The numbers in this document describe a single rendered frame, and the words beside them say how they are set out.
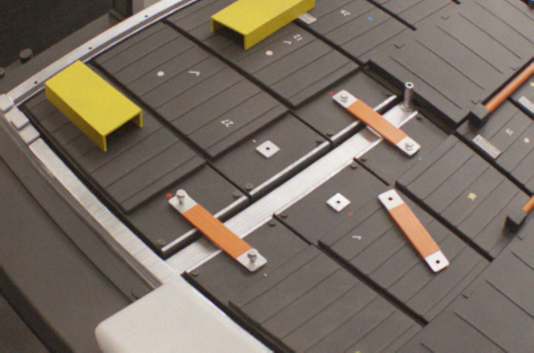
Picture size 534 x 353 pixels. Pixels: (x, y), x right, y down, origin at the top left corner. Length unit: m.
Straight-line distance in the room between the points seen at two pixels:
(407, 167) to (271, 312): 0.31
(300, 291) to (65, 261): 0.29
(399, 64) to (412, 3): 0.19
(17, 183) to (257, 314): 0.33
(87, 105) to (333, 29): 0.41
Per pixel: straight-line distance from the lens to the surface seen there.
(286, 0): 1.53
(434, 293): 1.18
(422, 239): 1.23
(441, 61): 1.49
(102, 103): 1.36
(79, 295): 1.05
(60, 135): 1.37
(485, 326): 1.15
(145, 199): 1.27
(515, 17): 1.66
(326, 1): 1.59
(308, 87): 1.42
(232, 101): 1.39
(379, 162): 1.34
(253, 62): 1.46
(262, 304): 1.16
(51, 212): 1.13
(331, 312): 1.15
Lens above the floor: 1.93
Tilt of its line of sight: 44 degrees down
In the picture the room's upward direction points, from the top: 1 degrees clockwise
